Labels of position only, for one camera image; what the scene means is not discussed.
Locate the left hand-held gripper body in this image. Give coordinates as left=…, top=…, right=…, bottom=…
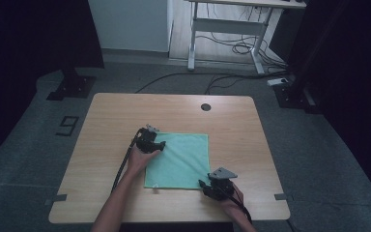
left=136, top=124, right=160, bottom=155

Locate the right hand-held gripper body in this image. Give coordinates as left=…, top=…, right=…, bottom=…
left=207, top=166, right=239, bottom=202

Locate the green microfiber cloth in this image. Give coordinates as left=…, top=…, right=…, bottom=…
left=143, top=131, right=212, bottom=190

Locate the person's right hand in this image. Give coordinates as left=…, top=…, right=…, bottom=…
left=219, top=183, right=246, bottom=213

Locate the person's left hand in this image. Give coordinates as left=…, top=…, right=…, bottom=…
left=127, top=146, right=160, bottom=177

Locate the grey tape piece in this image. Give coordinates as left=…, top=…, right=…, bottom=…
left=43, top=193, right=69, bottom=207
left=273, top=192, right=294, bottom=201

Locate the black stand base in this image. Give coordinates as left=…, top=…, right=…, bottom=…
left=272, top=80, right=324, bottom=115
left=45, top=67, right=98, bottom=102

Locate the white partition panel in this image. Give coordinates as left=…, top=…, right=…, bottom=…
left=88, top=0, right=175, bottom=53

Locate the white power strip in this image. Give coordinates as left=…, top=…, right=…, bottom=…
left=267, top=77, right=290, bottom=87

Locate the black curtain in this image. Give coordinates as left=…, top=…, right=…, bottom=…
left=0, top=0, right=105, bottom=170
left=285, top=0, right=371, bottom=212

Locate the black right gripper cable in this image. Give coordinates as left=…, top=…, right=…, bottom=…
left=233, top=188, right=253, bottom=224

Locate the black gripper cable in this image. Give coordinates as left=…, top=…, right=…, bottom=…
left=233, top=188, right=253, bottom=224
left=110, top=128, right=143, bottom=195

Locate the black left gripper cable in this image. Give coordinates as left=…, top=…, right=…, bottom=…
left=110, top=128, right=143, bottom=195

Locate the long black floor cable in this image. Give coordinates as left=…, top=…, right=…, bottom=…
left=134, top=71, right=293, bottom=95

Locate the tangle of black cables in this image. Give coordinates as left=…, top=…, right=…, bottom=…
left=195, top=3, right=288, bottom=73

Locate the white metal desk frame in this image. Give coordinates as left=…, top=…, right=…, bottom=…
left=185, top=0, right=307, bottom=75

